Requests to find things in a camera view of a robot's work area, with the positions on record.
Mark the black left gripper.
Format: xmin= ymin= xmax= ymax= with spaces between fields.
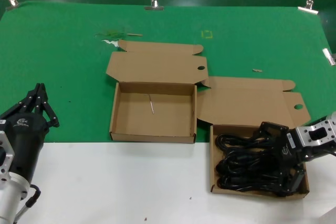
xmin=0 ymin=83 xmax=60 ymax=184

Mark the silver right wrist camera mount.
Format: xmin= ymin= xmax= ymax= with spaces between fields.
xmin=287 ymin=119 xmax=336 ymax=155

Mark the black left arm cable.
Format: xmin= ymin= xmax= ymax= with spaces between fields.
xmin=14 ymin=183 xmax=42 ymax=224

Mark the green felt tablecloth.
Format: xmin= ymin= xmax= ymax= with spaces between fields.
xmin=0 ymin=0 xmax=336 ymax=145

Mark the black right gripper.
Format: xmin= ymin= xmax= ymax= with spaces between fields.
xmin=253 ymin=121 xmax=308 ymax=198

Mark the brown cardboard box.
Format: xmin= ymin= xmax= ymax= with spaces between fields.
xmin=196 ymin=76 xmax=311 ymax=201
xmin=106 ymin=39 xmax=211 ymax=145

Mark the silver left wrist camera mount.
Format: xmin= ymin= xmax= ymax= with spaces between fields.
xmin=0 ymin=129 xmax=15 ymax=180

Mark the silver binder clip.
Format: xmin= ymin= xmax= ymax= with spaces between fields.
xmin=144 ymin=0 xmax=164 ymax=12
xmin=322 ymin=48 xmax=336 ymax=67
xmin=5 ymin=0 xmax=20 ymax=12
xmin=297 ymin=0 xmax=319 ymax=16

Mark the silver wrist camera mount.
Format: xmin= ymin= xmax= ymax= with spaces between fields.
xmin=0 ymin=129 xmax=15 ymax=180
xmin=287 ymin=119 xmax=336 ymax=155

